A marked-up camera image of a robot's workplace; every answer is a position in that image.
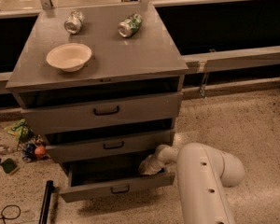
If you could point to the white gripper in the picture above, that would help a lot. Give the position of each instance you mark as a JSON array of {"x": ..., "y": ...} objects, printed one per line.
[{"x": 154, "y": 164}]

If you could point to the grey bottom drawer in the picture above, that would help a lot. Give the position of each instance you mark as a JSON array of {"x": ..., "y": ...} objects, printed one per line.
[{"x": 112, "y": 175}]

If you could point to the grey drawer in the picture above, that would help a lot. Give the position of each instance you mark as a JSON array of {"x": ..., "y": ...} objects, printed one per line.
[
  {"x": 111, "y": 146},
  {"x": 112, "y": 175},
  {"x": 90, "y": 115}
]

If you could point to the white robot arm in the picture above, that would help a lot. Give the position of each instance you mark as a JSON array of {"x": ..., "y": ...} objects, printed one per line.
[{"x": 203, "y": 172}]

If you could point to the grey middle drawer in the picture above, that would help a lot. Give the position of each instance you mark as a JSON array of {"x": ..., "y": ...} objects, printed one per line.
[{"x": 111, "y": 146}]

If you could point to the grey drawer cabinet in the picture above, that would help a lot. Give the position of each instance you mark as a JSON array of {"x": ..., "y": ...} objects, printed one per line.
[{"x": 146, "y": 63}]

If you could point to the grey top drawer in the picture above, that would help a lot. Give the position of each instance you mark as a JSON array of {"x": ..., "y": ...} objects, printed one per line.
[{"x": 90, "y": 115}]

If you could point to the black metal bar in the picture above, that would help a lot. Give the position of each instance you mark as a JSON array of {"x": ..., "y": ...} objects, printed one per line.
[{"x": 44, "y": 213}]

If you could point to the orange fruit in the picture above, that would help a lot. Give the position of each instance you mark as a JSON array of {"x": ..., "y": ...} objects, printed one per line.
[{"x": 40, "y": 152}]

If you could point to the blue soda can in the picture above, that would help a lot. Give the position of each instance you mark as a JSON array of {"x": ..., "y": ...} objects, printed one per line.
[{"x": 28, "y": 152}]

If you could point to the white paper bowl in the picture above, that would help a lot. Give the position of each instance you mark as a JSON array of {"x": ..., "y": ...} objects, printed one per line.
[{"x": 69, "y": 57}]

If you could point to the green chip bag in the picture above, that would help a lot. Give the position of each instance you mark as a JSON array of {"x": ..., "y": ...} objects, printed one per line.
[{"x": 20, "y": 130}]

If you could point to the green and white can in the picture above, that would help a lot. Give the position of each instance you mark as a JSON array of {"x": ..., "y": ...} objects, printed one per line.
[{"x": 130, "y": 25}]

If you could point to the green yellow sponge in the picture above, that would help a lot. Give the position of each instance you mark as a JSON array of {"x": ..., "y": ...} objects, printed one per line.
[{"x": 9, "y": 166}]

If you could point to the clear plastic bottle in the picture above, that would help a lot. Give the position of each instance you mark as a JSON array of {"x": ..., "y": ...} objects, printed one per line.
[{"x": 5, "y": 150}]

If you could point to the silver crushed can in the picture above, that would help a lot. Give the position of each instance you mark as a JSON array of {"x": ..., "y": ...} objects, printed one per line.
[{"x": 74, "y": 22}]

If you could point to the grey metal rail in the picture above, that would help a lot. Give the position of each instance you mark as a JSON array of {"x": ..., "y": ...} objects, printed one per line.
[{"x": 232, "y": 59}]

